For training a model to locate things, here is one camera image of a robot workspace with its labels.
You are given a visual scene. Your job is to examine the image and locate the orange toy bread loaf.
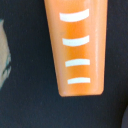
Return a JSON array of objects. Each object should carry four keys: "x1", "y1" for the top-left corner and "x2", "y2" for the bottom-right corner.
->
[{"x1": 44, "y1": 0, "x2": 108, "y2": 97}]

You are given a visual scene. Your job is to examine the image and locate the beige woven placemat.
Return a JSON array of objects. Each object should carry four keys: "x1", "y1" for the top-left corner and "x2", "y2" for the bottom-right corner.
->
[{"x1": 0, "y1": 19, "x2": 11, "y2": 89}]

